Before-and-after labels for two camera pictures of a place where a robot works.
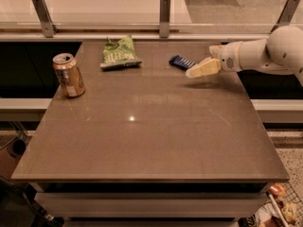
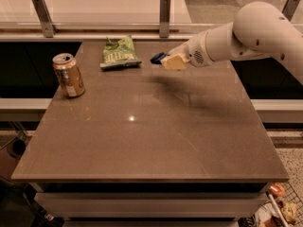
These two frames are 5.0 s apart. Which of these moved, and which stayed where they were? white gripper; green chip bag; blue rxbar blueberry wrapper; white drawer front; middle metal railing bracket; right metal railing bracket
Moved: white gripper; blue rxbar blueberry wrapper
Stayed: green chip bag; right metal railing bracket; middle metal railing bracket; white drawer front
